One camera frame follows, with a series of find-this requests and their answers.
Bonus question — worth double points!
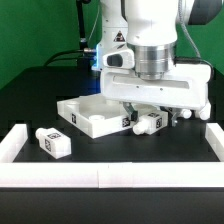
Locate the black pole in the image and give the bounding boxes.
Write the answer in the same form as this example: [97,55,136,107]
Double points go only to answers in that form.
[76,0,88,50]

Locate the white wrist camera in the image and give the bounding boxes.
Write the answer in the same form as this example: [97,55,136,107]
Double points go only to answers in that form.
[103,50,135,69]

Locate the black cables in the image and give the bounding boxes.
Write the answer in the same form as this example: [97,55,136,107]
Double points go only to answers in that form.
[43,49,98,67]

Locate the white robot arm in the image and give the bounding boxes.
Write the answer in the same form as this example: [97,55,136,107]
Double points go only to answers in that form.
[100,0,223,121]

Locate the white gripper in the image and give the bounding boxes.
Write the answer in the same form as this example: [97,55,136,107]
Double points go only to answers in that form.
[100,64,211,127]

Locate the white square table top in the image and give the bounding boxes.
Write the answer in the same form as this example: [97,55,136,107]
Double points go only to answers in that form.
[56,93,163,140]

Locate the white U-shaped fence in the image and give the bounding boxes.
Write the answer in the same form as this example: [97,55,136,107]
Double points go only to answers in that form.
[0,124,224,188]

